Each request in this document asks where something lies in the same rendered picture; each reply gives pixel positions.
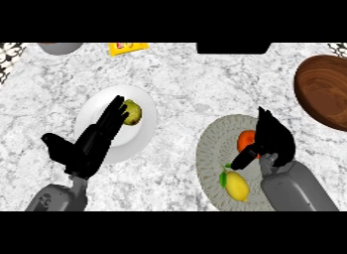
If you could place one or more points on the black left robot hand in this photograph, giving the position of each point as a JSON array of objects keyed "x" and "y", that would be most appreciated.
[{"x": 91, "y": 145}]

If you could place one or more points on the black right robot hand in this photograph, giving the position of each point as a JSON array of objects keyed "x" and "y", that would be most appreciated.
[{"x": 274, "y": 135}]

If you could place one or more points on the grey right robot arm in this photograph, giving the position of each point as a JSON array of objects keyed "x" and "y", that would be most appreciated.
[{"x": 296, "y": 187}]

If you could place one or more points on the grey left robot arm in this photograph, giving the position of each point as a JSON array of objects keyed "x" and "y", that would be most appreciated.
[{"x": 58, "y": 195}]

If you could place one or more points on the orange squash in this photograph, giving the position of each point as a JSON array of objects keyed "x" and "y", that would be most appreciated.
[{"x": 246, "y": 140}]

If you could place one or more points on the grey round woven placemat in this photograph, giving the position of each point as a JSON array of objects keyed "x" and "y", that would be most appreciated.
[{"x": 215, "y": 155}]

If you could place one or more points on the brown wooden bowl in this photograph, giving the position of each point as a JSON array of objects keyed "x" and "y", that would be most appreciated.
[{"x": 330, "y": 94}]

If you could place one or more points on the grey round bowl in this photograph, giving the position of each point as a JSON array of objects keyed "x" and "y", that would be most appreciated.
[{"x": 60, "y": 47}]

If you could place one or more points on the white plate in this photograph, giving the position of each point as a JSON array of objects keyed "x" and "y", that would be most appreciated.
[{"x": 132, "y": 132}]

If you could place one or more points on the green pear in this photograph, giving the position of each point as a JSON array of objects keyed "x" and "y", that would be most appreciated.
[{"x": 133, "y": 113}]

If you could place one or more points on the yellow lemon with leaf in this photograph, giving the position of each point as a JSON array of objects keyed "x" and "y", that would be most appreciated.
[{"x": 237, "y": 186}]

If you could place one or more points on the black appliance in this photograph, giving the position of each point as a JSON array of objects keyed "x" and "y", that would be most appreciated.
[{"x": 234, "y": 48}]

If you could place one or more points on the yellow packet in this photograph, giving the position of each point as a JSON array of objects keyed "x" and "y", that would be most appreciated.
[{"x": 126, "y": 48}]

